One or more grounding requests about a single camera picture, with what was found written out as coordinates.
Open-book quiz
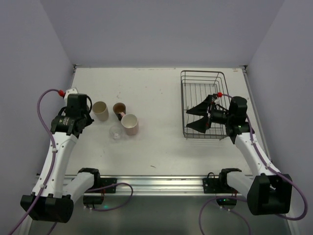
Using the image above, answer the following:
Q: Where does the pink cup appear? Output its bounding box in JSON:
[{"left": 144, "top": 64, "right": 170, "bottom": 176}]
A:
[{"left": 119, "top": 112, "right": 139, "bottom": 136}]

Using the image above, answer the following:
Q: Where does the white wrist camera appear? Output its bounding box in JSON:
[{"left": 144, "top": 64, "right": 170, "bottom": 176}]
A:
[
  {"left": 212, "top": 97, "right": 221, "bottom": 105},
  {"left": 64, "top": 88, "right": 78, "bottom": 103}
]

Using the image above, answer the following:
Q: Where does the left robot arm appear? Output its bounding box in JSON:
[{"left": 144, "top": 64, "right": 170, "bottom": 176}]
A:
[{"left": 21, "top": 94, "right": 101, "bottom": 223}]

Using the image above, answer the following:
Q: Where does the beige cup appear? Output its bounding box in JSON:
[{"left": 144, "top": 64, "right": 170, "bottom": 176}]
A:
[{"left": 92, "top": 101, "right": 109, "bottom": 121}]

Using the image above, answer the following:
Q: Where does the dark wire dish rack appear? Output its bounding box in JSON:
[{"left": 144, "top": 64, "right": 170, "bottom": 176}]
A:
[{"left": 180, "top": 70, "right": 228, "bottom": 140}]

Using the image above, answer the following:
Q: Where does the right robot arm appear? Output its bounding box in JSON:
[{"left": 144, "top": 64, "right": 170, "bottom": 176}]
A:
[{"left": 186, "top": 93, "right": 292, "bottom": 215}]

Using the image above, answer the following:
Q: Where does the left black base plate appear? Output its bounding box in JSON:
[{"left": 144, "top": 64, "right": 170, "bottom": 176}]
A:
[{"left": 85, "top": 178, "right": 117, "bottom": 194}]

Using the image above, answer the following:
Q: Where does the aluminium mounting rail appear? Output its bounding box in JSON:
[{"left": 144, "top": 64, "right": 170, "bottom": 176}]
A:
[{"left": 114, "top": 175, "right": 209, "bottom": 196}]

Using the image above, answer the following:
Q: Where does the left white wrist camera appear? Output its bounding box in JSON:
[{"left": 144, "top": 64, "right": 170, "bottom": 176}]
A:
[{"left": 64, "top": 88, "right": 78, "bottom": 103}]

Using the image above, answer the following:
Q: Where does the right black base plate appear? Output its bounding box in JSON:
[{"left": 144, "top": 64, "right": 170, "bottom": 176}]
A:
[{"left": 202, "top": 172, "right": 235, "bottom": 194}]

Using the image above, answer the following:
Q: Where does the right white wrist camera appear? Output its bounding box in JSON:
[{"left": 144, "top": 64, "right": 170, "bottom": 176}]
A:
[{"left": 212, "top": 97, "right": 221, "bottom": 105}]

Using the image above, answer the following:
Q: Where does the dark brown mug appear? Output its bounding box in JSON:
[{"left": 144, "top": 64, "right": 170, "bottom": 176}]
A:
[{"left": 112, "top": 102, "right": 126, "bottom": 121}]

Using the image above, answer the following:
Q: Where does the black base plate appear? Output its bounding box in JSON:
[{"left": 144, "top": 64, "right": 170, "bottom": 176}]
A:
[
  {"left": 85, "top": 178, "right": 117, "bottom": 194},
  {"left": 202, "top": 172, "right": 235, "bottom": 194}
]

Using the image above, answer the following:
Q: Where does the clear glass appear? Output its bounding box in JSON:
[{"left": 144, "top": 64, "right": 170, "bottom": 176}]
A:
[{"left": 109, "top": 126, "right": 123, "bottom": 140}]

